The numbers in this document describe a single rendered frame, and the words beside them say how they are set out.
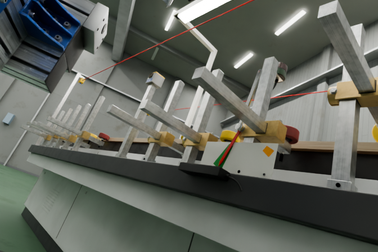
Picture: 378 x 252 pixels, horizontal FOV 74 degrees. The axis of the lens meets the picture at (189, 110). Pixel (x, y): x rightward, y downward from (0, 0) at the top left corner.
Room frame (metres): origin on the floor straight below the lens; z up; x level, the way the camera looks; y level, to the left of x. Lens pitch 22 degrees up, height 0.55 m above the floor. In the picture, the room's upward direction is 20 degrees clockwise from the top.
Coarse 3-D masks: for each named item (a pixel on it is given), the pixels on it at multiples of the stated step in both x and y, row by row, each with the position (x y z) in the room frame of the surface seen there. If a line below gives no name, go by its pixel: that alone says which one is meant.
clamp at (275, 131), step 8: (272, 120) 0.63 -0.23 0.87; (248, 128) 0.69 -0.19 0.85; (272, 128) 0.63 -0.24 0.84; (280, 128) 0.62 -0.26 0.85; (240, 136) 0.72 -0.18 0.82; (248, 136) 0.69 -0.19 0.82; (256, 136) 0.67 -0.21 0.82; (264, 136) 0.64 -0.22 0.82; (272, 136) 0.63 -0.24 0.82; (280, 136) 0.63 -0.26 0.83
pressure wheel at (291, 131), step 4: (288, 128) 0.70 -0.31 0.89; (292, 128) 0.70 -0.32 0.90; (288, 132) 0.70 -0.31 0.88; (292, 132) 0.70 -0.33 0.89; (296, 132) 0.70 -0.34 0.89; (288, 136) 0.70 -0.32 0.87; (292, 136) 0.70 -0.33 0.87; (296, 136) 0.70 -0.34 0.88; (288, 140) 0.73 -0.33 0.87; (292, 140) 0.72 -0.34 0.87; (296, 140) 0.71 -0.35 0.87; (280, 156) 0.73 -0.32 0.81; (280, 160) 0.73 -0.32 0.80
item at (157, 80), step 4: (156, 72) 1.26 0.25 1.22; (152, 76) 1.27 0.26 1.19; (156, 76) 1.27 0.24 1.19; (160, 76) 1.29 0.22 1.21; (152, 80) 1.26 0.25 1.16; (156, 80) 1.28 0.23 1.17; (160, 80) 1.29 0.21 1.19; (148, 84) 1.32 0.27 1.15; (156, 84) 1.28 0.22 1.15; (160, 84) 1.30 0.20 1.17; (156, 88) 1.33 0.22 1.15
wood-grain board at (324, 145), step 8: (296, 144) 0.77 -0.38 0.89; (304, 144) 0.75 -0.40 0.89; (312, 144) 0.73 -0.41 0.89; (320, 144) 0.71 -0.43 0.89; (328, 144) 0.69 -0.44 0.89; (360, 144) 0.63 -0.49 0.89; (368, 144) 0.61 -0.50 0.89; (376, 144) 0.60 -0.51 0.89; (360, 152) 0.64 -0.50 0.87; (368, 152) 0.62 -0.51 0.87; (376, 152) 0.60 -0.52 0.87
